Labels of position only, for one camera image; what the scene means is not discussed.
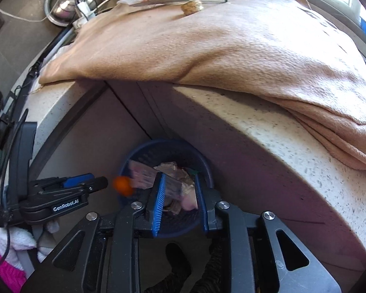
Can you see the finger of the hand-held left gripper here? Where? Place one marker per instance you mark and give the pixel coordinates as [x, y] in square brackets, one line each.
[96, 184]
[79, 179]

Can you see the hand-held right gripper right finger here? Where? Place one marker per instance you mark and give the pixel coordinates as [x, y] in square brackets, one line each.
[201, 203]

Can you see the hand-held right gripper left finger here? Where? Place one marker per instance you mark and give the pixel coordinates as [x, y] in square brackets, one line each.
[158, 204]

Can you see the orange red paper cup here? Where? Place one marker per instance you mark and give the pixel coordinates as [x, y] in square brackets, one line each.
[123, 186]

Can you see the white plastic bag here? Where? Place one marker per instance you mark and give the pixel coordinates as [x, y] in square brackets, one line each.
[175, 172]

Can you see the dark blue waste basket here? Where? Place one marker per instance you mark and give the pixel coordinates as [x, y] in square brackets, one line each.
[170, 151]

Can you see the white fuzzy towel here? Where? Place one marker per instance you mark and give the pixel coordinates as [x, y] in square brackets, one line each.
[12, 241]

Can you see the dark fuzzy slipper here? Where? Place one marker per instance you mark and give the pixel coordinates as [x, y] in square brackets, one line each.
[178, 262]
[213, 267]

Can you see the pink clothing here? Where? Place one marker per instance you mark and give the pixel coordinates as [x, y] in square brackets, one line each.
[1, 268]

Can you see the beige towel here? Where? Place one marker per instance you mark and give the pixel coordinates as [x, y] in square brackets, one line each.
[231, 52]

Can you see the steel pot lid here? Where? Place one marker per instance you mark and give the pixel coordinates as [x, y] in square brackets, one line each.
[67, 6]

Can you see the walnut shell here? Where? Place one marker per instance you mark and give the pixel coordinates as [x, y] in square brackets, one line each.
[192, 7]

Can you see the silver foil wrapper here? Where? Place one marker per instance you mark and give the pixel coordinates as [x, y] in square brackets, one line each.
[170, 0]

